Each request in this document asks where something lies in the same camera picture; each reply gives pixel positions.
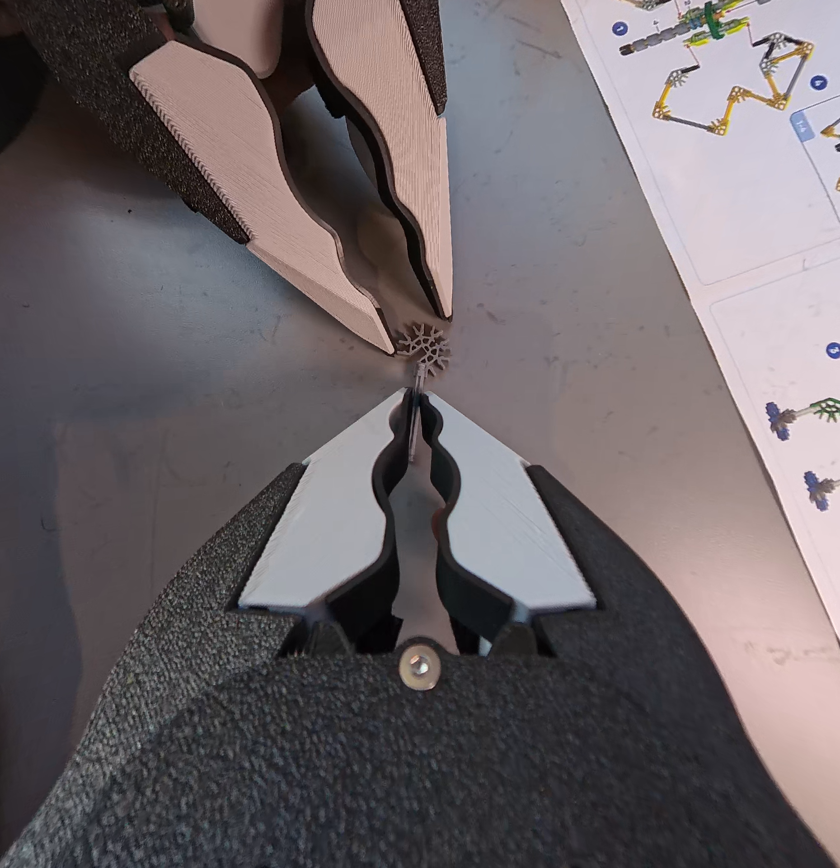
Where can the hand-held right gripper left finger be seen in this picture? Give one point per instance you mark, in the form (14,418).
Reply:
(318,536)

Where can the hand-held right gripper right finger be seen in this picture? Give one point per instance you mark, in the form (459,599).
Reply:
(521,536)

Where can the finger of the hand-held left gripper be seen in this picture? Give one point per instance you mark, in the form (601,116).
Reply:
(230,149)
(399,122)

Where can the grey desk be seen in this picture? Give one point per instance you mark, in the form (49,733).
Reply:
(596,407)

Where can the grey toy connector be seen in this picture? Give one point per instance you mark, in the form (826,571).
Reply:
(423,347)

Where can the white instruction sheet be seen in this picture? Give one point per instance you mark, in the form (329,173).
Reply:
(731,203)

